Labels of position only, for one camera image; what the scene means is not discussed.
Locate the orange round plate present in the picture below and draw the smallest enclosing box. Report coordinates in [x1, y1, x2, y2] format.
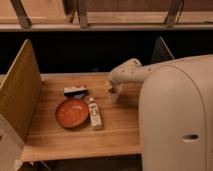
[55, 98, 89, 128]

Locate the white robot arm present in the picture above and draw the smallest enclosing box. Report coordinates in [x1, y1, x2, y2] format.
[108, 54, 213, 171]

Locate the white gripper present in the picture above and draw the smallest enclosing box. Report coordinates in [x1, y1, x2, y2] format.
[108, 58, 142, 103]

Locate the right divider panel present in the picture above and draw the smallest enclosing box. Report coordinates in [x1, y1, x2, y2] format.
[151, 37, 174, 64]

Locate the wooden shelf rail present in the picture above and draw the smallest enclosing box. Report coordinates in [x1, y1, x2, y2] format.
[0, 0, 213, 32]

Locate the black and white sponge block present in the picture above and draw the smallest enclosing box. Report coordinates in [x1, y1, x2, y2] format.
[63, 86, 88, 98]

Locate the left wooden divider panel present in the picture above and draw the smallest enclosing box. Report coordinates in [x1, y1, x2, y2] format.
[0, 39, 42, 140]

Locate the white plastic bottle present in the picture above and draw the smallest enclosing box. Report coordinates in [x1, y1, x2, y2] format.
[89, 98, 103, 130]

